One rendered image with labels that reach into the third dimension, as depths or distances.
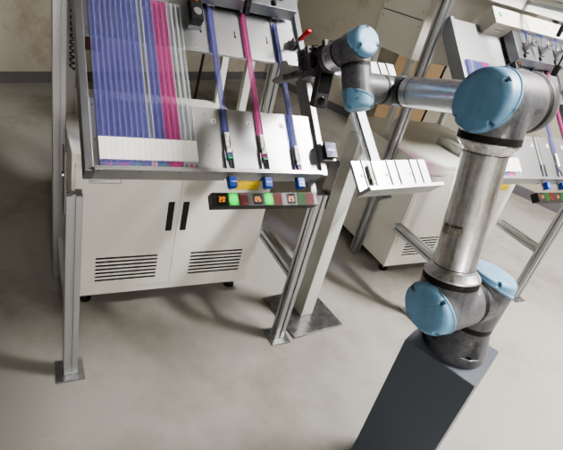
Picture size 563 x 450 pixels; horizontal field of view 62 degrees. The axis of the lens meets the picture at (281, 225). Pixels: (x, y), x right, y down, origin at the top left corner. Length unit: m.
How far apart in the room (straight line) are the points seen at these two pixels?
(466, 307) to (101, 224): 1.17
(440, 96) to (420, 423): 0.79
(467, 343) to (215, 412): 0.82
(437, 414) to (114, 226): 1.14
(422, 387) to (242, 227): 0.94
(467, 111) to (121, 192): 1.11
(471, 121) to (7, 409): 1.40
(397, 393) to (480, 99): 0.74
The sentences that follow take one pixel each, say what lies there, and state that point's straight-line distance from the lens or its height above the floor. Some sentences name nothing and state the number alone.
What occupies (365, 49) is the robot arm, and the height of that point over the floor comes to 1.12.
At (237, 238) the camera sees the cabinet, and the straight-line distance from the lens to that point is 1.87.
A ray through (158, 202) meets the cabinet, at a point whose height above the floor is 0.45.
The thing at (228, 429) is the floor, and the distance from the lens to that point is 1.58.
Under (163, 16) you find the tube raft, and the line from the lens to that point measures 1.50.
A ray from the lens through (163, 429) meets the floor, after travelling 1.55.
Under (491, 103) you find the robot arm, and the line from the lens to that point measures 0.90.
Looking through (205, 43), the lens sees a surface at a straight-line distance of 1.51.
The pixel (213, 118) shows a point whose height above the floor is 0.83.
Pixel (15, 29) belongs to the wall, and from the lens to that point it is 4.14.
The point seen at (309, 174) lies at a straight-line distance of 1.43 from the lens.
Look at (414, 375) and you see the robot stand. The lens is 1.24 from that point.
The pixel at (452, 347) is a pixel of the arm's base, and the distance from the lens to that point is 1.18.
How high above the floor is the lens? 1.26
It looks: 29 degrees down
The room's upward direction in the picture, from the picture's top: 15 degrees clockwise
